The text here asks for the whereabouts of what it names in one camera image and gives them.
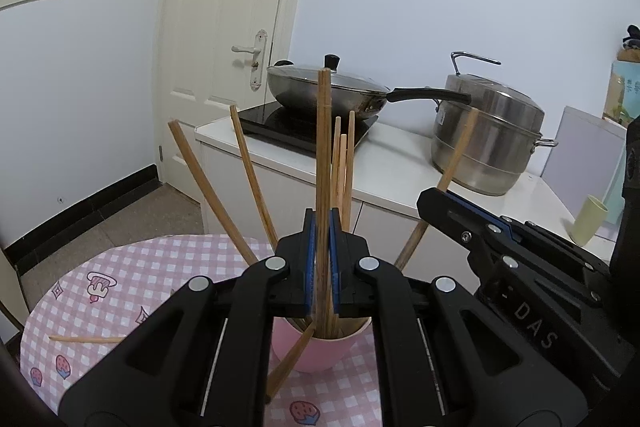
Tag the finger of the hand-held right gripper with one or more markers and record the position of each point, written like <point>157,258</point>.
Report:
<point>480,212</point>
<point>450,217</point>

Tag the white counter cabinet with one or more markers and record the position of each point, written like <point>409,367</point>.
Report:
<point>390,167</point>

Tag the white furniture edge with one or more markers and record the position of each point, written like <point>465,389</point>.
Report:
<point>12,297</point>

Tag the pale panel board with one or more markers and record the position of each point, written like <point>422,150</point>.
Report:
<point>575,147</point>

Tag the black plush toy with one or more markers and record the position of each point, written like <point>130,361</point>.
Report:
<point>631,39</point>

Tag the pale green cup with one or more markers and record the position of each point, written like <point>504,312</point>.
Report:
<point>590,222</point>

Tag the glass wok lid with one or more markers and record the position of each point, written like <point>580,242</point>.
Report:
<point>300,79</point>

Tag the white door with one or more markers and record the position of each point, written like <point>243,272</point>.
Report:
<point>215,32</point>

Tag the pink paper cup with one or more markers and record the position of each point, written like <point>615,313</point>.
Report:
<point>320,352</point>

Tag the bunch of wooden chopsticks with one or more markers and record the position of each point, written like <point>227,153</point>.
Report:
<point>211,189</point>

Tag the pink checked tablecloth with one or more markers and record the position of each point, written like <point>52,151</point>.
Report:
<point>150,267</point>

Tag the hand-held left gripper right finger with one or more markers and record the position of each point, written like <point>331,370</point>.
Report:
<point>334,257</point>

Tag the stainless steel steamer pot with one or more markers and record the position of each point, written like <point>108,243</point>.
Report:
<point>500,147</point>

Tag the black induction cooktop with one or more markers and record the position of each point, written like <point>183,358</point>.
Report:
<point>280,127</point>

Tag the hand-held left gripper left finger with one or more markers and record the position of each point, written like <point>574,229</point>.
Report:
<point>311,257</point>

